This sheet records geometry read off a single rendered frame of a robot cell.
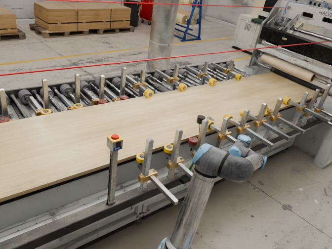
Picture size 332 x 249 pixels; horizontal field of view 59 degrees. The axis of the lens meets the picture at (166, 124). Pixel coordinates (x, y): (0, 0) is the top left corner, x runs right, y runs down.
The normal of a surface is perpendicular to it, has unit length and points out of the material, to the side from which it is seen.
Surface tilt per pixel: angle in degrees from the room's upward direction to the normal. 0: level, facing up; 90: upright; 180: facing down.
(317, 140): 90
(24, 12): 90
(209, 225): 0
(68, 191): 90
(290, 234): 0
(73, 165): 0
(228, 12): 90
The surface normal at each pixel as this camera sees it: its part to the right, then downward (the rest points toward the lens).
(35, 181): 0.15, -0.85
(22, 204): 0.60, 0.48
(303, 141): -0.78, 0.22
